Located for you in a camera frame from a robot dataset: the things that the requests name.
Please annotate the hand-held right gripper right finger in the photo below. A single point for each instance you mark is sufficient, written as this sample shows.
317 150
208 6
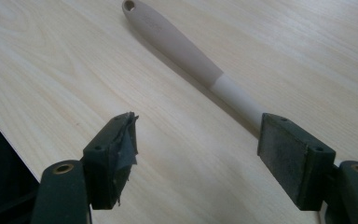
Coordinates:
292 158

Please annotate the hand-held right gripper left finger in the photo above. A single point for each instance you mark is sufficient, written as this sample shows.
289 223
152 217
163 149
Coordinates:
107 169

